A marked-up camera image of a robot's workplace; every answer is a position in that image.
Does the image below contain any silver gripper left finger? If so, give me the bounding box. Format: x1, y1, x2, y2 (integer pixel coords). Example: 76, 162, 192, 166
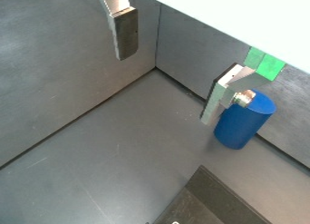
98, 0, 137, 61

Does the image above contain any black curved holder stand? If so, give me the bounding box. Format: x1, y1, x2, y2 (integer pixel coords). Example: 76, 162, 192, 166
153, 165, 271, 224

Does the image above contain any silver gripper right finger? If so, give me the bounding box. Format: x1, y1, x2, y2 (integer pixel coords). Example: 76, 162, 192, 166
200, 63, 269, 125

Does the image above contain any blue oval cylinder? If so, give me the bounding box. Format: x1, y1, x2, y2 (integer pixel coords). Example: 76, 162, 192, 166
213, 90, 276, 150

